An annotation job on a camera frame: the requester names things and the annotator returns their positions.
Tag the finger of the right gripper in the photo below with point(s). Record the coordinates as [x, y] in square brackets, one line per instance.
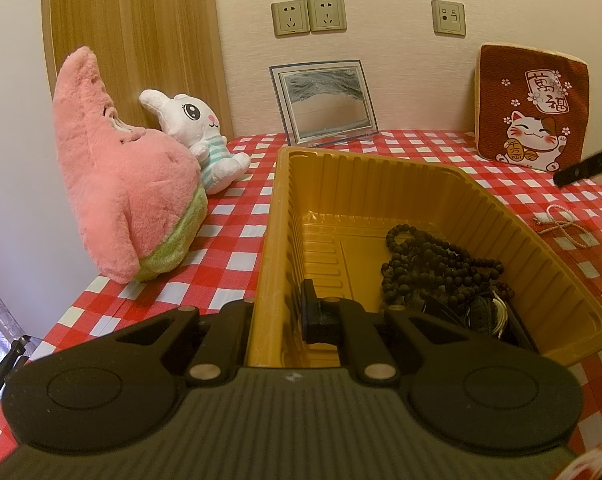
[587, 168]

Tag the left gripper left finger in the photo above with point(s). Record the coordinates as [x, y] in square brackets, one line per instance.
[223, 349]

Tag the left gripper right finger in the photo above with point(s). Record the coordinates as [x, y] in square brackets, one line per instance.
[345, 324]

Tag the yellow plastic tray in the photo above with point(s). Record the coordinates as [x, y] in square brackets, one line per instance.
[329, 216]

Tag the red white checkered tablecloth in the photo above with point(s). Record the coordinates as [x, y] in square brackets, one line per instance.
[225, 260]

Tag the brown lucky cat cushion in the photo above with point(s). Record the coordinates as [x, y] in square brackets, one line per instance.
[531, 106]

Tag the pink starfish plush toy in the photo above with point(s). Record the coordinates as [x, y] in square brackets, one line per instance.
[136, 193]

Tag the framed sand picture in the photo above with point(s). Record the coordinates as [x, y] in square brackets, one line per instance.
[322, 103]

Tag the white bunny plush toy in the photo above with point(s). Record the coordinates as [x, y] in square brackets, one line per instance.
[192, 122]

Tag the wooden door panel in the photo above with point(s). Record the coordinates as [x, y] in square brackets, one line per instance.
[170, 45]

